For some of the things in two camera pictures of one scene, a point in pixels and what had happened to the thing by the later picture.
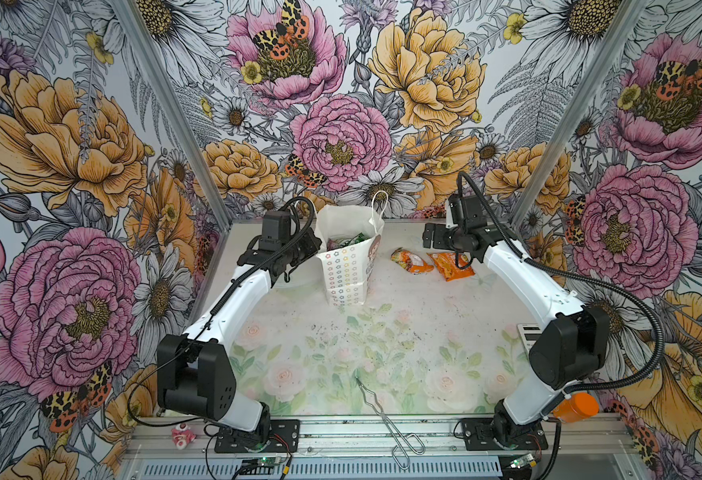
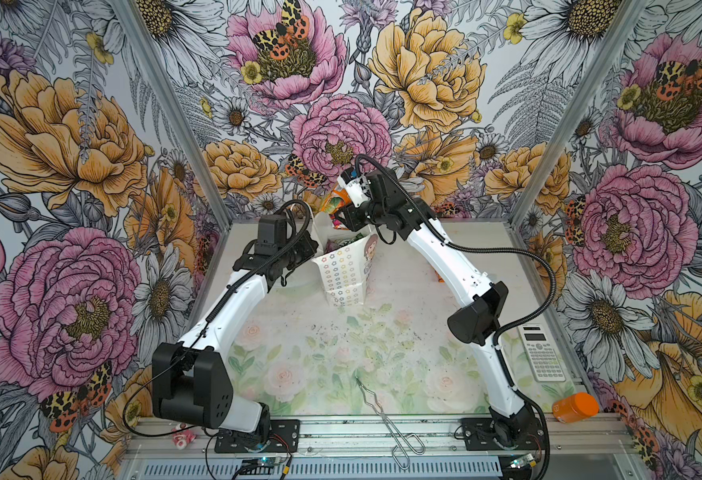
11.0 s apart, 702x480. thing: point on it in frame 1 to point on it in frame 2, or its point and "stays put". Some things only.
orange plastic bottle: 578,407 stays put
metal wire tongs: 401,438 stays put
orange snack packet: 411,261 to 334,202
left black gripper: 313,242 stays put
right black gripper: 439,241 to 353,220
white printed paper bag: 349,270 stays put
